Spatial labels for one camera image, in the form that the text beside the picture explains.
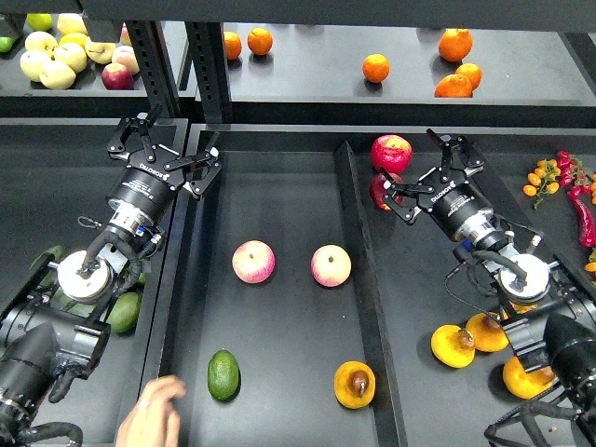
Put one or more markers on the person's bare hand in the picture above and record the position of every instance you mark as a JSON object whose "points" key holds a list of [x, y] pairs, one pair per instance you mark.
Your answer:
{"points": [[154, 421]]}

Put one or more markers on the pink apple right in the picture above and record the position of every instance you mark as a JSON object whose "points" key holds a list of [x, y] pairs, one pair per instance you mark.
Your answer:
{"points": [[330, 266]]}

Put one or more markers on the pale yellow apple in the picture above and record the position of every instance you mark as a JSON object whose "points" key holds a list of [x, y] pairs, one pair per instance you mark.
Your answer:
{"points": [[41, 41], [73, 55], [31, 63], [57, 75], [99, 52]]}

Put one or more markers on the bright red apple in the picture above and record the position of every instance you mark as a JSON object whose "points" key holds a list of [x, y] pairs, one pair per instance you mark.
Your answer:
{"points": [[392, 153]]}

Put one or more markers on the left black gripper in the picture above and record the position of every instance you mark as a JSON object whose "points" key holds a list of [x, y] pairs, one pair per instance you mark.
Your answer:
{"points": [[149, 179]]}

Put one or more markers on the red chili pepper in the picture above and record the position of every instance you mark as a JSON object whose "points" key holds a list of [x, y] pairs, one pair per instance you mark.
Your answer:
{"points": [[586, 224]]}

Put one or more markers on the orange front right shelf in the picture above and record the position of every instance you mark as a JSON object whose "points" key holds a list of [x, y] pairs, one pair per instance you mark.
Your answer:
{"points": [[454, 86]]}

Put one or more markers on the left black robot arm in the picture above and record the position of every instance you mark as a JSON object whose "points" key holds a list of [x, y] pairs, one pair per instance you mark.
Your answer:
{"points": [[55, 329]]}

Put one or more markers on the green lime on shelf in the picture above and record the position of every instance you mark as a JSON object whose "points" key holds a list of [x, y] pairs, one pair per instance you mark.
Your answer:
{"points": [[42, 22]]}

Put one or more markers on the pale yellow apple front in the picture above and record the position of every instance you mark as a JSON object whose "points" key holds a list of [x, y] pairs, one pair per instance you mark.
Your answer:
{"points": [[57, 75]]}

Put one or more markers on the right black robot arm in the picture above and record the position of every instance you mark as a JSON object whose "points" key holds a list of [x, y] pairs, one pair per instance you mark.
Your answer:
{"points": [[546, 313]]}

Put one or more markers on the orange far left shelf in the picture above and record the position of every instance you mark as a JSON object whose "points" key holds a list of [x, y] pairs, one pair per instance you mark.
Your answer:
{"points": [[232, 45]]}

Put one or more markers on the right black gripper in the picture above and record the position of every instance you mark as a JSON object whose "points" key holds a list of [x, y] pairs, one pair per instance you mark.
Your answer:
{"points": [[446, 194]]}

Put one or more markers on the pale yellow apple right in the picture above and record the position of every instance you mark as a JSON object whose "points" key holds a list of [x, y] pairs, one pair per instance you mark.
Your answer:
{"points": [[99, 52]]}

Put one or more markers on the black centre tray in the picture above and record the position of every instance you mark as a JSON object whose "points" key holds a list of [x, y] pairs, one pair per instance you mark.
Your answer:
{"points": [[289, 334]]}

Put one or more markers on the red cherry tomato bunch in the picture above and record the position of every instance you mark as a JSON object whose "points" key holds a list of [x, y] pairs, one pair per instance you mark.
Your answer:
{"points": [[572, 172]]}

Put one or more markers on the pale yellow apple centre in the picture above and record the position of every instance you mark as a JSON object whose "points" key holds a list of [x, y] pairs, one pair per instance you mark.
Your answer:
{"points": [[73, 55]]}

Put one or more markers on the black shelf upright post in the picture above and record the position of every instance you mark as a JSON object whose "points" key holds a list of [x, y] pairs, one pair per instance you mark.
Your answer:
{"points": [[207, 50]]}

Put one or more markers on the dark red apple on shelf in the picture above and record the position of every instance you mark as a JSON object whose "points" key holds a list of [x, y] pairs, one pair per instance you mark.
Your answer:
{"points": [[117, 76]]}

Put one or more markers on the yellow cherry tomato bunch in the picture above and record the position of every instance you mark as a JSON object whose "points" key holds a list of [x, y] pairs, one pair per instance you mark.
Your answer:
{"points": [[543, 181]]}

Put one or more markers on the pale pink peach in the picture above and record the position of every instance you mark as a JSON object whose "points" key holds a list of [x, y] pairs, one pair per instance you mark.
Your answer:
{"points": [[125, 55]]}

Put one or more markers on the black left tray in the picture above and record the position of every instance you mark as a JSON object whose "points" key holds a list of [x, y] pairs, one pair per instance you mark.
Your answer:
{"points": [[52, 172]]}

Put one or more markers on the yellow pear lower pile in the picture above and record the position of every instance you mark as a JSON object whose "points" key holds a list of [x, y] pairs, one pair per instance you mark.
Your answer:
{"points": [[523, 384]]}

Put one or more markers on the black tray divider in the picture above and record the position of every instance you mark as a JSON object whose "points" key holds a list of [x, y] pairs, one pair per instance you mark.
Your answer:
{"points": [[387, 414]]}

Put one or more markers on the orange middle shelf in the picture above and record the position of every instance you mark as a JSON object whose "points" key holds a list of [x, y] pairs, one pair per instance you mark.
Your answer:
{"points": [[376, 68]]}

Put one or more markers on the pink apple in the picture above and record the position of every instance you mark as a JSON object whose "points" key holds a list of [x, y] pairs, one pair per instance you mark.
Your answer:
{"points": [[330, 266], [253, 261]]}

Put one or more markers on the pink apple left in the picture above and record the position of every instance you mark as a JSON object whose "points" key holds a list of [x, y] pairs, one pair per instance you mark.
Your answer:
{"points": [[253, 261]]}

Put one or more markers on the yellow pear with brown stem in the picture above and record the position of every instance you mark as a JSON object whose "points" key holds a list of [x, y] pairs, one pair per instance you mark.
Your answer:
{"points": [[354, 385]]}

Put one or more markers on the black tray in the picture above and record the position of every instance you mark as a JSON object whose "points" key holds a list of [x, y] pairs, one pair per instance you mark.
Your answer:
{"points": [[52, 172], [289, 334]]}

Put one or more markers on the pale yellow apple upper left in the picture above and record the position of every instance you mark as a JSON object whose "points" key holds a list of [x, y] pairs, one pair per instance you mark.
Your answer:
{"points": [[41, 41]]}

